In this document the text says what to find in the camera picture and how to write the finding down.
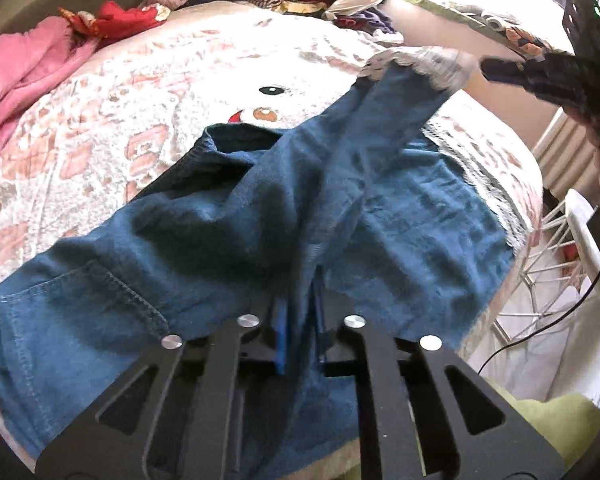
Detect red patterned cloth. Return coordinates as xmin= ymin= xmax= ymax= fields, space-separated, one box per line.
xmin=59 ymin=0 xmax=173 ymax=38

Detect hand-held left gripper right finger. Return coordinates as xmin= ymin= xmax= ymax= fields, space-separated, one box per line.
xmin=311 ymin=284 xmax=566 ymax=480

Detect purple cloth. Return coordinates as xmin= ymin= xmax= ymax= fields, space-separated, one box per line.
xmin=352 ymin=7 xmax=396 ymax=36

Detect black cable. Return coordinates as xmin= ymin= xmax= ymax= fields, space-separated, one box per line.
xmin=477 ymin=240 xmax=600 ymax=373

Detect white wire rack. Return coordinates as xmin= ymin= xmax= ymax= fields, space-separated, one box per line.
xmin=485 ymin=190 xmax=600 ymax=406

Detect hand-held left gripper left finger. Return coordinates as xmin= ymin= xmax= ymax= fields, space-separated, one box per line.
xmin=35 ymin=299 xmax=290 ymax=480

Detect green clothing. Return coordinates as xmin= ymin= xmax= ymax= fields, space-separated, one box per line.
xmin=485 ymin=394 xmax=600 ymax=473

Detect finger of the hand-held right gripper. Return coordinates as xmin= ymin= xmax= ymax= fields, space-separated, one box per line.
xmin=480 ymin=57 xmax=530 ymax=89

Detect pink white printed blanket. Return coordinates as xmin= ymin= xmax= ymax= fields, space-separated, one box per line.
xmin=0 ymin=0 xmax=546 ymax=480

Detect blue denim pants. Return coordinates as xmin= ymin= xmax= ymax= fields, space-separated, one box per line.
xmin=0 ymin=46 xmax=518 ymax=476

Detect pink quilt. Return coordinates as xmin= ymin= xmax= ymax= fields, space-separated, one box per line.
xmin=0 ymin=15 xmax=101 ymax=181

